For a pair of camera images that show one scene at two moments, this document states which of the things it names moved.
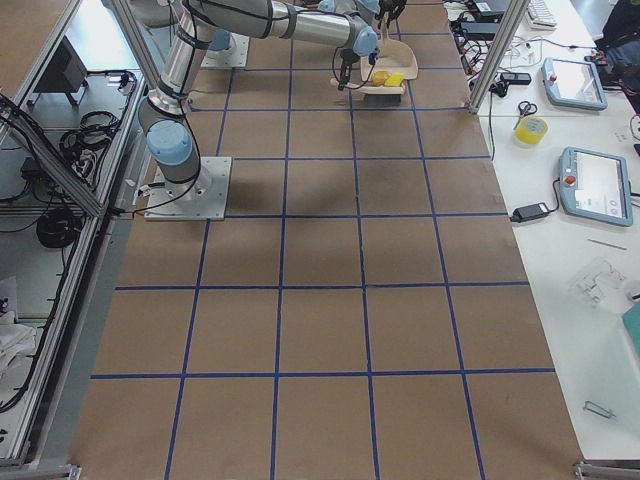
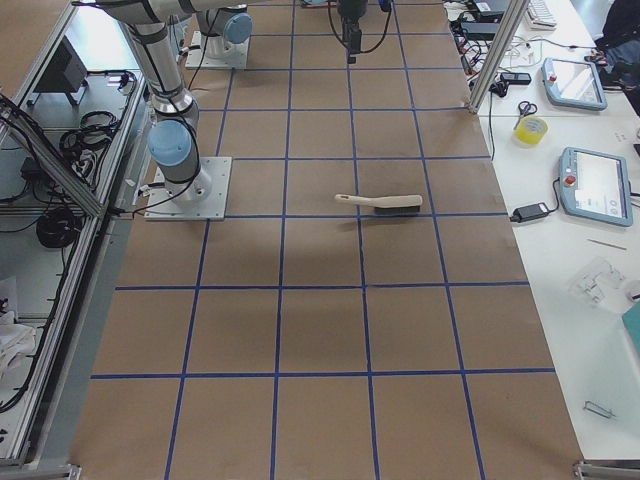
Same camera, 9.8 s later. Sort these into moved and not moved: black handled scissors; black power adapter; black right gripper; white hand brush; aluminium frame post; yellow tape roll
Moved: white hand brush; black right gripper
Not moved: black handled scissors; black power adapter; yellow tape roll; aluminium frame post
